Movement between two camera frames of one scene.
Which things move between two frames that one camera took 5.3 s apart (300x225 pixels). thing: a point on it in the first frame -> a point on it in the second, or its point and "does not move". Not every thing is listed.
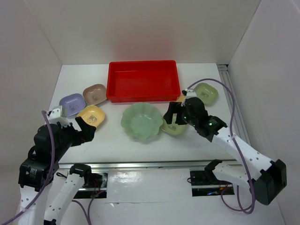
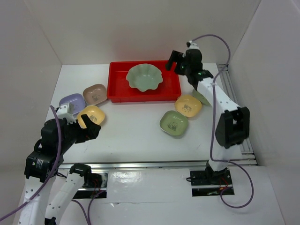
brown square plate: [94, 94] does not move
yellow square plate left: [93, 115] does not move
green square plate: [174, 128] does not move
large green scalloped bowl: [141, 120] -> [144, 77]
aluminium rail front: [148, 164] does not move
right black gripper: [173, 108] -> [175, 56]
